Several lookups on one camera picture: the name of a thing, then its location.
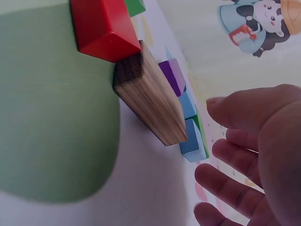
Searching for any person's right hand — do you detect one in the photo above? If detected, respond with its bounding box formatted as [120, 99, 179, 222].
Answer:
[193, 83, 301, 226]

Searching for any green wooden block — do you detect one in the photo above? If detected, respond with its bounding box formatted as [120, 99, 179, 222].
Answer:
[124, 0, 146, 17]
[192, 110, 210, 159]

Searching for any light blue wooden block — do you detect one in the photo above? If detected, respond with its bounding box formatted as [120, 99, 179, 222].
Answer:
[177, 87, 198, 118]

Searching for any purple wooden block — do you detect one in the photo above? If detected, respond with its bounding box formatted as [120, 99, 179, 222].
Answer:
[158, 58, 187, 97]

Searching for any natural wood grain block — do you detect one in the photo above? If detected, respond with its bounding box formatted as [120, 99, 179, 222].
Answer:
[112, 40, 188, 146]

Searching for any red wooden block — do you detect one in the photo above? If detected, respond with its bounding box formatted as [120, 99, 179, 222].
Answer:
[70, 0, 143, 63]

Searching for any green rounded mat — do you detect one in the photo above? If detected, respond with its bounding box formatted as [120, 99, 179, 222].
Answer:
[0, 0, 122, 204]

